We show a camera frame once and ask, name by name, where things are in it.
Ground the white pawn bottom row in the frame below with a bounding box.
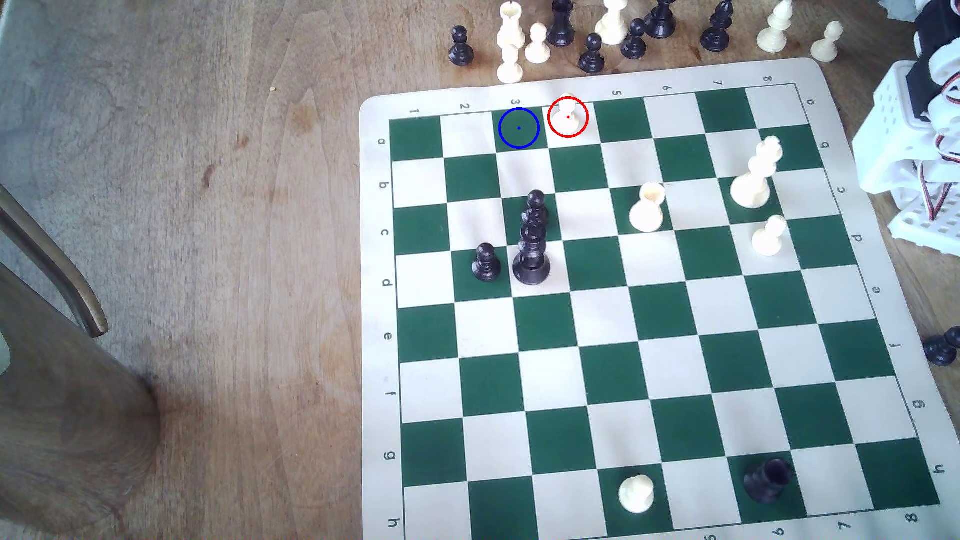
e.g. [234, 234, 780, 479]
[618, 474, 656, 516]

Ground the white chess queen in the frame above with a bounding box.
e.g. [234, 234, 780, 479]
[729, 135, 785, 210]

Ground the black chess queen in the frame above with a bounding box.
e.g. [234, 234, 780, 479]
[512, 219, 552, 287]

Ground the tall white chess piece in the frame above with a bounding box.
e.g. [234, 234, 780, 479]
[595, 0, 630, 46]

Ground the white chess bishop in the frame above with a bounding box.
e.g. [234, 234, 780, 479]
[756, 0, 795, 54]

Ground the tall black chess piece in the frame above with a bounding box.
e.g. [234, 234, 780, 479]
[645, 0, 678, 40]

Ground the black chess pawn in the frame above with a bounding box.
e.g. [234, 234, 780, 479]
[449, 25, 475, 67]
[621, 18, 648, 61]
[578, 33, 606, 75]
[472, 242, 502, 283]
[522, 189, 551, 230]

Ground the black chess piece lying down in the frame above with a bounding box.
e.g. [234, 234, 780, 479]
[923, 325, 960, 367]

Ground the black chess bishop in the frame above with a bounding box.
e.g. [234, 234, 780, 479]
[700, 0, 735, 54]

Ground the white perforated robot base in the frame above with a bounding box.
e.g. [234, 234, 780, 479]
[851, 60, 960, 258]

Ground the red black white servo cable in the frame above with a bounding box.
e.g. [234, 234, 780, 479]
[918, 75, 960, 223]

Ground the black chess rook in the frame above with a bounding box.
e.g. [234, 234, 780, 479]
[742, 457, 795, 504]
[546, 0, 576, 48]

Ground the green and white chess mat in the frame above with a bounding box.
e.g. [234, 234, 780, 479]
[358, 57, 960, 540]

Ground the white chess pawn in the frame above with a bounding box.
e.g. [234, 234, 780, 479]
[810, 21, 845, 63]
[751, 214, 789, 258]
[553, 93, 588, 138]
[497, 45, 525, 84]
[525, 22, 552, 65]

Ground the wooden chair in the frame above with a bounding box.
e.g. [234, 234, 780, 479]
[0, 183, 163, 535]

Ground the white chess rook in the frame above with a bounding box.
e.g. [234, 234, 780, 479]
[498, 1, 526, 51]
[628, 181, 667, 234]

